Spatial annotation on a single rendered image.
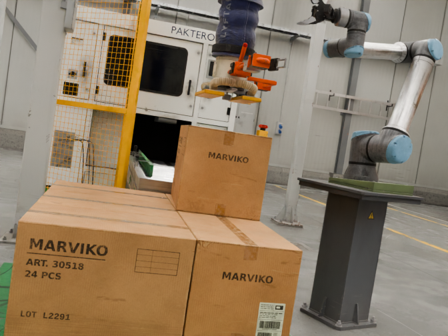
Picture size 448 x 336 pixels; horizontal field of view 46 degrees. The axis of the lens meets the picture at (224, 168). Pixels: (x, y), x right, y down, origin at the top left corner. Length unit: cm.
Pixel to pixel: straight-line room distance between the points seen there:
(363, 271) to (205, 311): 129
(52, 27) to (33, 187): 108
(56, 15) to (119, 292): 237
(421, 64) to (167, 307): 190
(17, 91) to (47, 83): 821
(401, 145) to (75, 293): 177
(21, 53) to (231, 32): 956
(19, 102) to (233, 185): 977
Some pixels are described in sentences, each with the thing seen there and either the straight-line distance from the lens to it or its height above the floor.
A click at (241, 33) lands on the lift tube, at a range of 272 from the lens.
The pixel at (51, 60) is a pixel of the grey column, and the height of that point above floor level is 125.
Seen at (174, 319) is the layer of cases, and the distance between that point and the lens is 195.
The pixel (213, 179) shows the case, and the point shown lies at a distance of 246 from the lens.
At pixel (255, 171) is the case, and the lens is 249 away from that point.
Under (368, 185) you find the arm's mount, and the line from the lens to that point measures 282.
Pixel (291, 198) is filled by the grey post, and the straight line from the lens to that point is 628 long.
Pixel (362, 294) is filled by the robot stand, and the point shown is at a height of 18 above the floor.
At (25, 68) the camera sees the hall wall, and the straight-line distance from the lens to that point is 1201.
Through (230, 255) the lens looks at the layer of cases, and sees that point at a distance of 191.
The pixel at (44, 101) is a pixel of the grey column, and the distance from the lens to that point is 379.
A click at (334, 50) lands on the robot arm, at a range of 278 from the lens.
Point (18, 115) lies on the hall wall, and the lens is 1198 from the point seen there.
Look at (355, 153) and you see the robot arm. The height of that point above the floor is 93.
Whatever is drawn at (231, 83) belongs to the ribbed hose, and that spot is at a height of 118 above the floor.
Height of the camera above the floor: 91
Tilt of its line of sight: 3 degrees down
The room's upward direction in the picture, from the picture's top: 9 degrees clockwise
